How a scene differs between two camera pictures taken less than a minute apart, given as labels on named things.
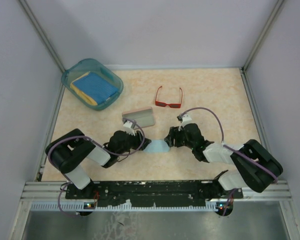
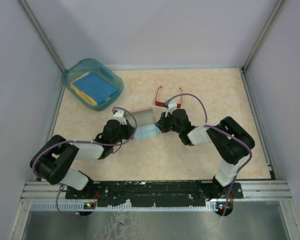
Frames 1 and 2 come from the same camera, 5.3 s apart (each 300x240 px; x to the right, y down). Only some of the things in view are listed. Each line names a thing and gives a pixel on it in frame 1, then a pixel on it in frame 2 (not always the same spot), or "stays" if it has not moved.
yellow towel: [87, 98] stays
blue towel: [97, 86] stays
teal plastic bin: [91, 84] stays
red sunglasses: [173, 105] stays
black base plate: [161, 193] stays
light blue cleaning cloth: [158, 146] → [144, 131]
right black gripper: [174, 134] → [161, 123]
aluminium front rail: [252, 190] stays
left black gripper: [138, 139] → [130, 130]
